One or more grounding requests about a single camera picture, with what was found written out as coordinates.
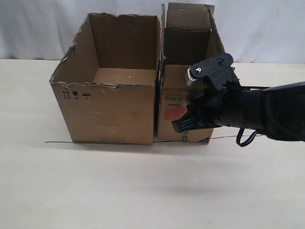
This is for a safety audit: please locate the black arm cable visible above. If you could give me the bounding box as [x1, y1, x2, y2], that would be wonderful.
[235, 127, 258, 147]

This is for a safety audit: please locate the thin black line marker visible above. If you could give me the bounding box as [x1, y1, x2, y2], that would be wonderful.
[45, 134, 264, 144]

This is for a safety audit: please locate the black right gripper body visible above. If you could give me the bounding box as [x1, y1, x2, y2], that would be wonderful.
[172, 83, 238, 133]

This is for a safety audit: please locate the large torn cardboard box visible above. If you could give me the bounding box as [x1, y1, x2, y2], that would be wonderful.
[50, 13, 161, 145]

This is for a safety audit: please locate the white backdrop curtain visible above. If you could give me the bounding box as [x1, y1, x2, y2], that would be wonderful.
[0, 0, 305, 63]

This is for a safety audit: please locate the cardboard box with red print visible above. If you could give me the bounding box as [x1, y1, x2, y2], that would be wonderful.
[157, 2, 224, 145]

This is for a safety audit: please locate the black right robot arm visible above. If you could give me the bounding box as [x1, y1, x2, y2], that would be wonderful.
[172, 82, 305, 142]

